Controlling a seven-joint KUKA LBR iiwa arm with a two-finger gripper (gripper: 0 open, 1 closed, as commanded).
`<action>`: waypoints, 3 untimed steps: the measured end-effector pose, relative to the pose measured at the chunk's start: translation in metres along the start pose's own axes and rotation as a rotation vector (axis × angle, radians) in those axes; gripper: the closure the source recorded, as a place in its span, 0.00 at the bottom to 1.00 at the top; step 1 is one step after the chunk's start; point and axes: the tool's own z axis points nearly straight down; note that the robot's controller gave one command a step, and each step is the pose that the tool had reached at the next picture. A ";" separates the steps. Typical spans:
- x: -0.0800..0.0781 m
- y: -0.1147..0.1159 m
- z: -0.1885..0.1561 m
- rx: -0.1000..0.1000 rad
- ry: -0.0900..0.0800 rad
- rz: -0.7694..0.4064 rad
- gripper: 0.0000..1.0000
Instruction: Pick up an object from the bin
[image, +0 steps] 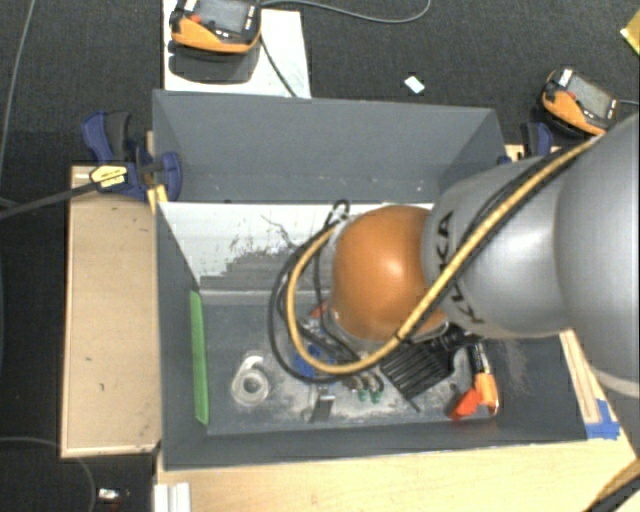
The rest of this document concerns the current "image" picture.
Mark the grey metal bin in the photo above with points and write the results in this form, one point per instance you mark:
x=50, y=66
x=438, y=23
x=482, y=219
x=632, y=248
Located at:
x=300, y=150

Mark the pale wood flat board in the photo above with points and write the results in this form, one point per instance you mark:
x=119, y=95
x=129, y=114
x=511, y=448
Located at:
x=112, y=320

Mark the orange and black tool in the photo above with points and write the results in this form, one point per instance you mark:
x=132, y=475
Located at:
x=477, y=395

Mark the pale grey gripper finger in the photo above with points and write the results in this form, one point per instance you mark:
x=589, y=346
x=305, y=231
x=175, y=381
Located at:
x=322, y=407

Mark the dark green flat block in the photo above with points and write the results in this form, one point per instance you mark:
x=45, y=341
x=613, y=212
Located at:
x=200, y=360

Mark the blue round thing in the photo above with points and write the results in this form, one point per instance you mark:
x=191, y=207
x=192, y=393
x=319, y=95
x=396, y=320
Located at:
x=302, y=367

